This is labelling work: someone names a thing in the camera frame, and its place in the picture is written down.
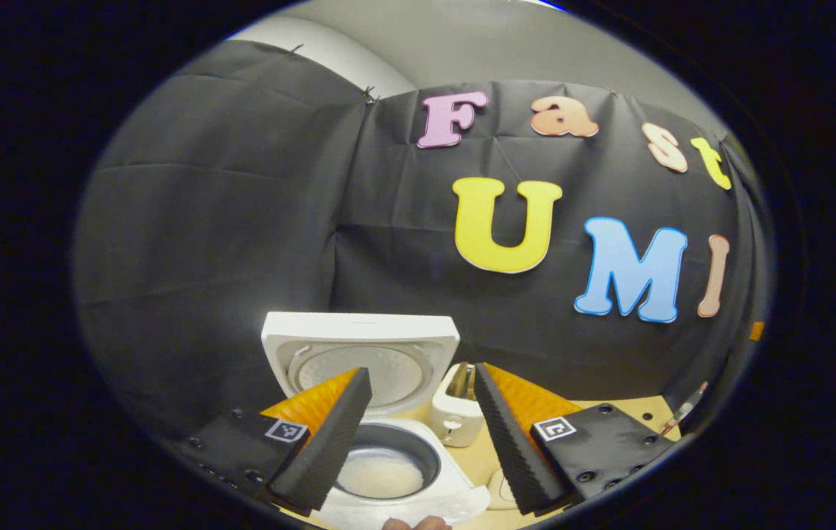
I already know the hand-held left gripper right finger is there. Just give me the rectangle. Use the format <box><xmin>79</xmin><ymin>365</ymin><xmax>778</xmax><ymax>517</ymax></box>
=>
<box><xmin>472</xmin><ymin>362</ymin><xmax>681</xmax><ymax>516</ymax></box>

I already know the white rice cooker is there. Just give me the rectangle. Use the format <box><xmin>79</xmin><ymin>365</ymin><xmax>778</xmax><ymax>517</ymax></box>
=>
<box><xmin>262</xmin><ymin>311</ymin><xmax>492</xmax><ymax>530</ymax></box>

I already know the clear bottle with red cap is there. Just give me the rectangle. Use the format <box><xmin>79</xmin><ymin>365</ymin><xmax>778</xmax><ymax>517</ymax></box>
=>
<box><xmin>659</xmin><ymin>381</ymin><xmax>709</xmax><ymax>437</ymax></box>

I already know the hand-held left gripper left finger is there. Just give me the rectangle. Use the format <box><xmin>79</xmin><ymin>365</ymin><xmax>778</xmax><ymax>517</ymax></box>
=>
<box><xmin>181</xmin><ymin>368</ymin><xmax>375</xmax><ymax>516</ymax></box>

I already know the white toaster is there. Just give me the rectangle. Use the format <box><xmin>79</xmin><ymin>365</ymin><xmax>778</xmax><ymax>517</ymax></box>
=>
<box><xmin>429</xmin><ymin>361</ymin><xmax>487</xmax><ymax>448</ymax></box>

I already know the black backdrop cloth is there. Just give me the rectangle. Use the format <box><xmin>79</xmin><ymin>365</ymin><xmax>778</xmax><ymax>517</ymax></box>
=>
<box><xmin>72</xmin><ymin>38</ymin><xmax>776</xmax><ymax>442</ymax></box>

